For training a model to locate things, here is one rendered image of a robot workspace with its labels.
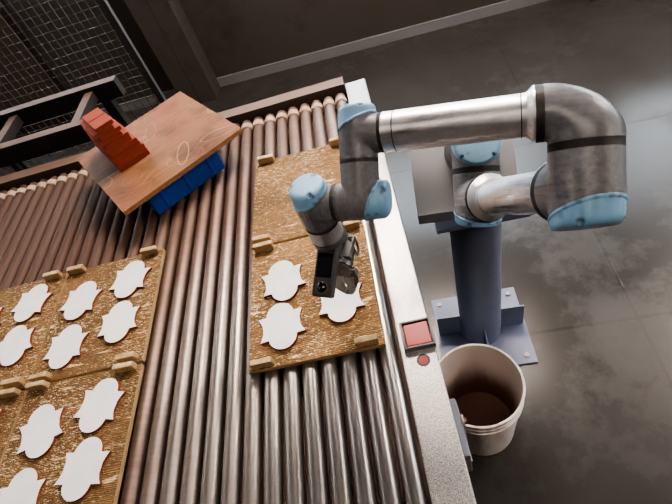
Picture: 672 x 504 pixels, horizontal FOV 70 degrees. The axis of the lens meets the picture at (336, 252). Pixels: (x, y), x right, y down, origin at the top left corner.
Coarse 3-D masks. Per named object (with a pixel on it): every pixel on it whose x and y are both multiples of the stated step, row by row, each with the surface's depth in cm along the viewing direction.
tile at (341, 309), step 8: (360, 288) 127; (336, 296) 126; (344, 296) 126; (352, 296) 125; (328, 304) 125; (336, 304) 125; (344, 304) 124; (352, 304) 123; (360, 304) 123; (320, 312) 124; (328, 312) 124; (336, 312) 123; (344, 312) 122; (352, 312) 122; (336, 320) 121; (344, 320) 121
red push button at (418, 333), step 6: (414, 324) 117; (420, 324) 117; (426, 324) 116; (408, 330) 116; (414, 330) 116; (420, 330) 116; (426, 330) 115; (408, 336) 116; (414, 336) 115; (420, 336) 115; (426, 336) 114; (408, 342) 114; (414, 342) 114; (420, 342) 114; (426, 342) 113
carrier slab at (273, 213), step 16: (288, 160) 170; (304, 160) 168; (320, 160) 166; (336, 160) 163; (256, 176) 169; (272, 176) 167; (288, 176) 165; (336, 176) 158; (256, 192) 164; (272, 192) 161; (288, 192) 159; (256, 208) 158; (272, 208) 156; (288, 208) 154; (256, 224) 153; (272, 224) 152; (288, 224) 150; (272, 240) 147; (288, 240) 146
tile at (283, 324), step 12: (276, 312) 128; (288, 312) 127; (300, 312) 126; (264, 324) 126; (276, 324) 125; (288, 324) 124; (300, 324) 124; (264, 336) 124; (276, 336) 123; (288, 336) 122; (276, 348) 121; (288, 348) 121
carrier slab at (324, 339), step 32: (256, 256) 144; (288, 256) 141; (256, 288) 136; (256, 320) 129; (320, 320) 124; (352, 320) 122; (256, 352) 123; (288, 352) 120; (320, 352) 118; (352, 352) 117
